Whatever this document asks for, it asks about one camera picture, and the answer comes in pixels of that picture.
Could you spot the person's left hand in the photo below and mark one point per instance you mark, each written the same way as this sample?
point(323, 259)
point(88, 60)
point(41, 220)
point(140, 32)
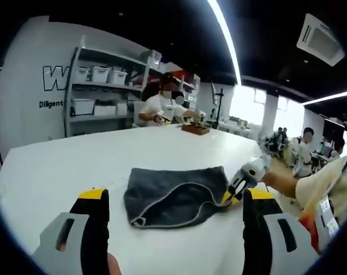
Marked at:
point(114, 266)

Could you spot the ceiling air conditioner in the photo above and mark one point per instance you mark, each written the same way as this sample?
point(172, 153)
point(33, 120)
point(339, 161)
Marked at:
point(319, 40)

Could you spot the row of white storage boxes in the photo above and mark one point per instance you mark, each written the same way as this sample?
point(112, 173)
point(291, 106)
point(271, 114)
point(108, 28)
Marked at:
point(100, 75)

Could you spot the person's cream shirt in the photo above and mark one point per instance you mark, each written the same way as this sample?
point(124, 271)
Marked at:
point(313, 183)

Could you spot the grey metal shelf unit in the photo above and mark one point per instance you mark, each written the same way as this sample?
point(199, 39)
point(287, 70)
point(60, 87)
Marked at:
point(104, 85)

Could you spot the wooden tray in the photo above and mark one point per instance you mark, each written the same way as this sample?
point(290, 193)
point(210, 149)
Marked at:
point(196, 130)

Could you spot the ceiling light strip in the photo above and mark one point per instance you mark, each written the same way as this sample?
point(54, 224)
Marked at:
point(328, 98)
point(230, 43)

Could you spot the white chest device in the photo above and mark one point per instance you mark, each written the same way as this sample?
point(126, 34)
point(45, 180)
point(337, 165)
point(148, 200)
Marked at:
point(329, 217)

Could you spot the black monitor stand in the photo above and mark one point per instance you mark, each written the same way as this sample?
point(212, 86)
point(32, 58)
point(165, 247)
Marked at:
point(220, 111)

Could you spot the grey towel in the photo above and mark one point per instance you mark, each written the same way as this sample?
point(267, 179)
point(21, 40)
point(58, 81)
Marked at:
point(161, 183)

